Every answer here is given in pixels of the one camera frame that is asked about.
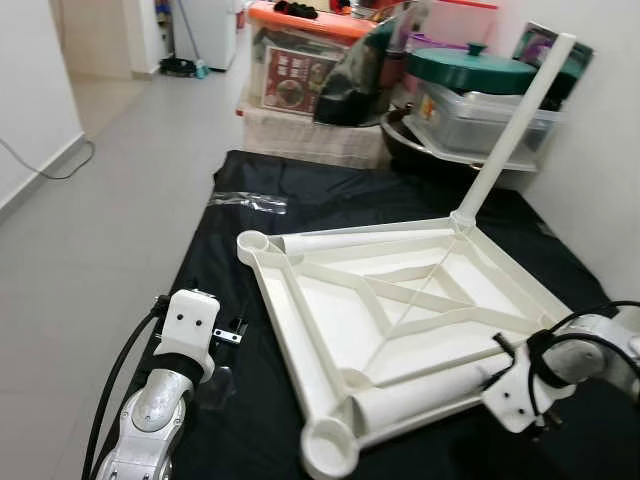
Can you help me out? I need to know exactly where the thin black broom stick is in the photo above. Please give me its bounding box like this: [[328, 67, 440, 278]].
[[175, 0, 198, 61]]

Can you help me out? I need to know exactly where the clear storage box orange lid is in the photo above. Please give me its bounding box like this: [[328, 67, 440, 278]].
[[245, 0, 377, 111]]

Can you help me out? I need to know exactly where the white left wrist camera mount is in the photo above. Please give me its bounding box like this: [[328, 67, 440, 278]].
[[158, 289, 222, 382]]

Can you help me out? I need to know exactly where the black tablecloth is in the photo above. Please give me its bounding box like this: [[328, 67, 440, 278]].
[[130, 150, 640, 480]]

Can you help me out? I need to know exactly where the white plastic children table top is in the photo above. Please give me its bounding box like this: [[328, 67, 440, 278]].
[[237, 208, 576, 479]]

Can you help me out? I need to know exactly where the small black item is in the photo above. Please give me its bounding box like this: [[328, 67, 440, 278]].
[[272, 2, 320, 22]]

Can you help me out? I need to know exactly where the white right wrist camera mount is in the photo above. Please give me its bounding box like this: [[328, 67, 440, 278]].
[[482, 340, 577, 434]]

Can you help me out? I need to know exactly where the thin black wall cable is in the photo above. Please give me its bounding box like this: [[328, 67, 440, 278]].
[[0, 135, 97, 182]]

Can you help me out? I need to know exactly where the clear plastic container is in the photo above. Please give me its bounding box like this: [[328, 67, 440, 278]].
[[415, 85, 567, 162]]

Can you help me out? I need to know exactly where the white kitchen appliance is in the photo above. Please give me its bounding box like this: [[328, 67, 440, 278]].
[[180, 0, 242, 71]]

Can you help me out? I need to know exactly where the crumpled clear plastic wrap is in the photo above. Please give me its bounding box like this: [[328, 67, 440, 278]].
[[190, 360, 242, 414]]

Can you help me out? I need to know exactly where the red printed food carton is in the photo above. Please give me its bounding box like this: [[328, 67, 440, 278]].
[[262, 45, 342, 114]]

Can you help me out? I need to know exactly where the dark green pot lid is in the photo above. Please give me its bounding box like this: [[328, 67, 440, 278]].
[[405, 42, 540, 97]]

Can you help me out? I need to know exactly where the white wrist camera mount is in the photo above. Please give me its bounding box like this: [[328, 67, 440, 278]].
[[482, 340, 577, 434], [158, 289, 222, 382]]

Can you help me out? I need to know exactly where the black wok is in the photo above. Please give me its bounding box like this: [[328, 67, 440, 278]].
[[380, 108, 483, 173]]

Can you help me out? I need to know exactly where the clear tape strip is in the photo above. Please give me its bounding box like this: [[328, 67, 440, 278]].
[[208, 190, 290, 217]]

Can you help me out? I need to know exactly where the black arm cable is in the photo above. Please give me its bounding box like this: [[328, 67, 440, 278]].
[[522, 300, 640, 423], [80, 298, 167, 480]]

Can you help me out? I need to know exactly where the white plastic tray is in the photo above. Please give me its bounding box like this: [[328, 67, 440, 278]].
[[400, 110, 557, 172]]

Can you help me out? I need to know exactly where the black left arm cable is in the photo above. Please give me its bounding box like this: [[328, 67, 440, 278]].
[[80, 298, 167, 480]]

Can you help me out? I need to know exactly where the glossy black plastic bag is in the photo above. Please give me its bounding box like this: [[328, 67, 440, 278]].
[[315, 15, 412, 127]]

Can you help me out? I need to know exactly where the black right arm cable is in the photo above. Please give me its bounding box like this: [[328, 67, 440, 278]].
[[522, 300, 640, 423]]

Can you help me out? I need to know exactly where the pink board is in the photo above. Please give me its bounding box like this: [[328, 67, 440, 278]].
[[415, 0, 502, 51]]

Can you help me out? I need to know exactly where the black dustpan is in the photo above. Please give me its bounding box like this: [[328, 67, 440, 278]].
[[160, 57, 212, 80]]

